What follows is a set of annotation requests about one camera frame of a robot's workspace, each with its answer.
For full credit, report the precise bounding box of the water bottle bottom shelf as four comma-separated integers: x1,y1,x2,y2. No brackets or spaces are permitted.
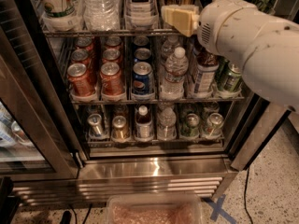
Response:
157,107,177,141

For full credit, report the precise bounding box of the middle wire shelf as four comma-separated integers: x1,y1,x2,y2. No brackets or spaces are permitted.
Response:
71,95,245,105

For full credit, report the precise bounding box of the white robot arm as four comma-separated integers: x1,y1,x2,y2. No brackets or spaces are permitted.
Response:
161,0,299,113

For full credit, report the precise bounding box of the rear green soda can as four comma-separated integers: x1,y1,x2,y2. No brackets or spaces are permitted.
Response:
215,57,229,80

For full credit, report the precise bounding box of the front green soda can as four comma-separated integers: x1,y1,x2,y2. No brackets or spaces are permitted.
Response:
218,63,241,92

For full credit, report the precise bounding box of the blue tape cross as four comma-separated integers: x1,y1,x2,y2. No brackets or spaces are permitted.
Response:
203,194,236,224

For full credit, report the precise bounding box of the white green can bottom shelf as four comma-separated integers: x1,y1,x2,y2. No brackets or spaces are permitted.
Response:
203,113,223,137

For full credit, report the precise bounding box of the white label tea bottle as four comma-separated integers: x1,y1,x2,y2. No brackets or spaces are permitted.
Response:
125,0,156,17

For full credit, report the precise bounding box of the middle left orange soda can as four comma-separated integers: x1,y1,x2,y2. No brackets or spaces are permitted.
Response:
71,49,95,76

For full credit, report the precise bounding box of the rear left orange soda can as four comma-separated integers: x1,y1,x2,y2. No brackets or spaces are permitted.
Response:
75,37,94,54

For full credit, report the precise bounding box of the middle blue pepsi can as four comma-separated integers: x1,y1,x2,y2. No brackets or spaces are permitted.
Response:
134,48,151,63

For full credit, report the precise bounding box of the gold can bottom shelf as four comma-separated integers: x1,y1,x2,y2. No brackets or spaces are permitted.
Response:
112,116,129,140

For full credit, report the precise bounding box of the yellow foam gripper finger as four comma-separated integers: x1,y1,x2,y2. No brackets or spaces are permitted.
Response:
161,5,200,37

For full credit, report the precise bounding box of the stainless steel fridge base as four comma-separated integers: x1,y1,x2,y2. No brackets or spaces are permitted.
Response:
13,155,238,206

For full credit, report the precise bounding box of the front water bottle middle shelf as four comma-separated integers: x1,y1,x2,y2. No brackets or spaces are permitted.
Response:
162,47,189,100

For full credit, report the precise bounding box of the silver can bottom shelf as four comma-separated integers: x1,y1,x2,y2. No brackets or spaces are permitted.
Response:
87,114,105,136

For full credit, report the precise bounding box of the blue pepsi can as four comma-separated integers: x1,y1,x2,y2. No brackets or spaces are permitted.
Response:
133,35,150,49
134,48,151,63
133,62,153,95

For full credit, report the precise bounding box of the left glass fridge door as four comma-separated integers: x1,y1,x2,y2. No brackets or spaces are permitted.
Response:
0,0,78,182

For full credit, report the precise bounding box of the bottom wire shelf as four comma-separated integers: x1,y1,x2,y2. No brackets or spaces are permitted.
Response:
87,136,224,147

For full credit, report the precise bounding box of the green soda can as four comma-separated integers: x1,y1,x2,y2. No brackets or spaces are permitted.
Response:
215,57,229,80
218,63,241,92

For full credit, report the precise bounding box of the open fridge door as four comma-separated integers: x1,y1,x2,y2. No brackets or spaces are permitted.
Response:
231,103,290,171

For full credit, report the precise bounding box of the black power cable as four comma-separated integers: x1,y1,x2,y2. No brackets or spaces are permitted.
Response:
242,167,254,224

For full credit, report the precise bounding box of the front left orange soda can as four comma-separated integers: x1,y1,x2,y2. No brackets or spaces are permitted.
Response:
67,63,95,97

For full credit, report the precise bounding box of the rear blue pepsi can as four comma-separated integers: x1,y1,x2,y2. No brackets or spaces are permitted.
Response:
133,35,150,49

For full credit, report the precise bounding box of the clear water bottle top shelf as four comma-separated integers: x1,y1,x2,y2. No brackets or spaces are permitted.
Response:
83,0,120,31

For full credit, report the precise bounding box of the clear plastic bin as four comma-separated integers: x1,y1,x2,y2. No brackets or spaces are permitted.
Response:
105,192,203,224

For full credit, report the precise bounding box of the front iced tea bottle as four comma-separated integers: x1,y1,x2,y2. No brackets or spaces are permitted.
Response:
191,49,219,93

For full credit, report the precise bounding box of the front blue pepsi can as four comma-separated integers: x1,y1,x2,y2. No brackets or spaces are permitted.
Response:
133,62,153,95

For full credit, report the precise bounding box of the small tea bottle bottom shelf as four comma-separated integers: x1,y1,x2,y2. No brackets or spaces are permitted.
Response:
135,105,152,139

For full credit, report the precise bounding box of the orange soda can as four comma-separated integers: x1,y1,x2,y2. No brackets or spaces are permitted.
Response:
75,37,94,54
102,49,122,64
71,49,95,76
67,63,95,97
104,35,122,50
100,63,124,95

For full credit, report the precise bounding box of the rear water bottle middle shelf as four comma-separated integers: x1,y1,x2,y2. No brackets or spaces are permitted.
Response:
160,35,180,65

